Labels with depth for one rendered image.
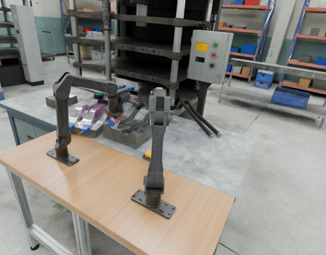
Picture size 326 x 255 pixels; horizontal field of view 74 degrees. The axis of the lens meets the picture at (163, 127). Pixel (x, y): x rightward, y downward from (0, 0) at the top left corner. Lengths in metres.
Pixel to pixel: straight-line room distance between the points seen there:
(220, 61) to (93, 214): 1.44
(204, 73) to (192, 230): 1.34
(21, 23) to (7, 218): 3.93
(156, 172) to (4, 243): 1.45
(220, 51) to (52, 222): 1.92
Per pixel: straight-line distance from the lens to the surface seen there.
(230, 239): 2.01
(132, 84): 2.21
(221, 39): 1.86
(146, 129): 1.39
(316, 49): 7.53
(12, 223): 2.21
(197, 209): 1.02
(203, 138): 1.54
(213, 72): 1.90
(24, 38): 5.37
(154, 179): 0.91
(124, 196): 1.04
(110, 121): 1.34
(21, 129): 2.28
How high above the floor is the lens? 1.53
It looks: 27 degrees down
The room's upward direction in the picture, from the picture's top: 5 degrees clockwise
